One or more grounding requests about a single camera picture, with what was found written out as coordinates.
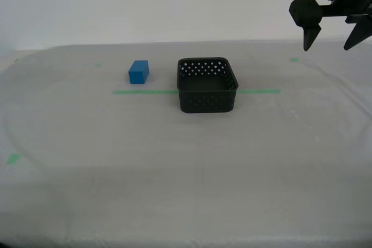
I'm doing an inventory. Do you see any blue rectangular block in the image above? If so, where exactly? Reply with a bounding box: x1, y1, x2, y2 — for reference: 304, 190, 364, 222
128, 60, 150, 85

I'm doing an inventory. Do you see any long green tape strip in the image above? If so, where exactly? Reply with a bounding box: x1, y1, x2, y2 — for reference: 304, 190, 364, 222
112, 88, 282, 95

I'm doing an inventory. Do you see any black perforated plastic basket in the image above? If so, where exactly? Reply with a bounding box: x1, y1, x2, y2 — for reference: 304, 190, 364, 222
176, 56, 240, 114

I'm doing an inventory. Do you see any white table cloth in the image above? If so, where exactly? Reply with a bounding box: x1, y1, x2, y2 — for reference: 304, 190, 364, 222
0, 43, 372, 248

